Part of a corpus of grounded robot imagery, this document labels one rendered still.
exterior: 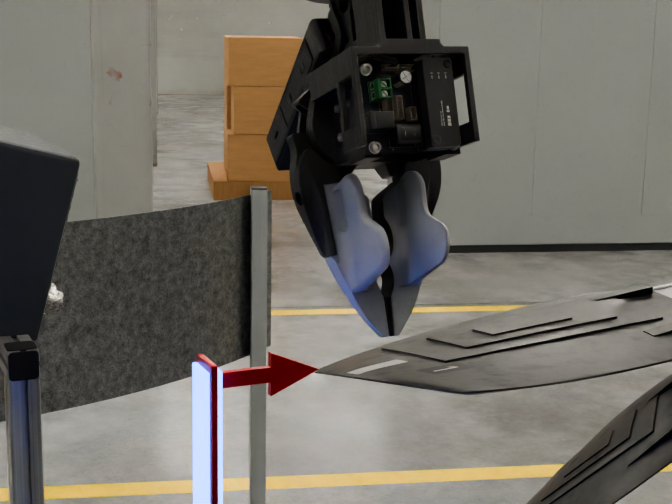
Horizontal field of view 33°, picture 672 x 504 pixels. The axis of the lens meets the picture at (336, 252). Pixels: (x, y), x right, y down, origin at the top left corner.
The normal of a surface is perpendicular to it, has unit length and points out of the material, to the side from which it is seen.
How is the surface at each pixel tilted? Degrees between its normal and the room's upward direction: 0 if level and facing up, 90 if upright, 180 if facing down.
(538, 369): 3
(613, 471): 49
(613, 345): 2
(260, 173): 90
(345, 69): 90
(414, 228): 86
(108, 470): 0
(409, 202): 86
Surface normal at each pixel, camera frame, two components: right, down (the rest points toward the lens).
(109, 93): 0.15, 0.20
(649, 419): -0.77, -0.63
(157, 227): 0.75, 0.15
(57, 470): 0.02, -0.98
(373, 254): -0.90, 0.13
